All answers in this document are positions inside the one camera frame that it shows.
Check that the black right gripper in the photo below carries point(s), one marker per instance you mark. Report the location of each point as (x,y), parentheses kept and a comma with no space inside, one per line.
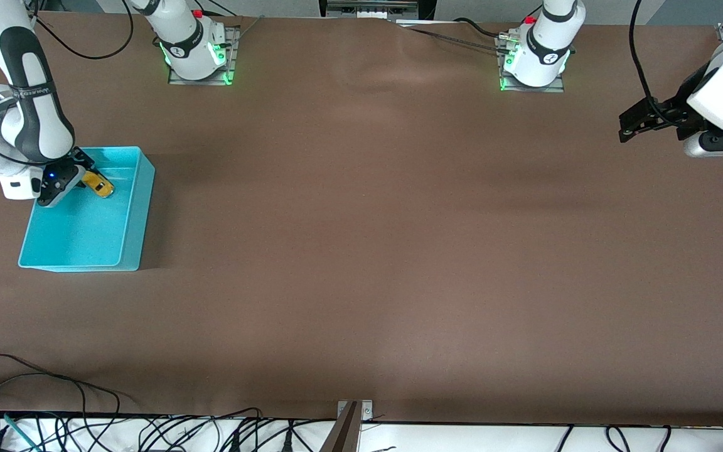
(70,171)

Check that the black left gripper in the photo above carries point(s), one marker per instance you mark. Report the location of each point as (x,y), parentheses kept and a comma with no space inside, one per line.
(669,110)

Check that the yellow toy beetle car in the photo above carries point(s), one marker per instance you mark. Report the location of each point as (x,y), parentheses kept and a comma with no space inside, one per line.
(101,185)

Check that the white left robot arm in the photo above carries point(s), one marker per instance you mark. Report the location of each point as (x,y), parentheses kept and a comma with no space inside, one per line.
(722,100)

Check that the turquoise plastic bin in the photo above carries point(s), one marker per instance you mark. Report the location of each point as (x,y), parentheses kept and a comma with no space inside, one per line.
(79,232)

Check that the white flat strip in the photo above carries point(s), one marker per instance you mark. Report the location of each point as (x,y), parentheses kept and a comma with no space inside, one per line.
(424,22)

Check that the teal thin stick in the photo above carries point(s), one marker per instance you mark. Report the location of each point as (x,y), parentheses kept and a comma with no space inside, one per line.
(19,430)

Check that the brown table mat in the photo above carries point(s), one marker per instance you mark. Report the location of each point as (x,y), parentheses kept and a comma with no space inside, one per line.
(361,251)

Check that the grey power strip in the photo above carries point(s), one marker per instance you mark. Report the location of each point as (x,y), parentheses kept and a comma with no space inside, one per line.
(368,7)

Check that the black power plug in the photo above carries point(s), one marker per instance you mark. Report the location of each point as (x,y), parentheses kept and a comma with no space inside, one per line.
(234,441)
(287,441)

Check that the grey metal bar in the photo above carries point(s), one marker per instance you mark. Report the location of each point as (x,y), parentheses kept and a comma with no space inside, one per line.
(342,436)

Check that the silver mounting plate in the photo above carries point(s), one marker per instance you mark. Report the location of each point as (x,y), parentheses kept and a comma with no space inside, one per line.
(368,411)

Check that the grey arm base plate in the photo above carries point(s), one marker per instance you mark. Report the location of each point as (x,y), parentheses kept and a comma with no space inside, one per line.
(537,90)
(233,63)

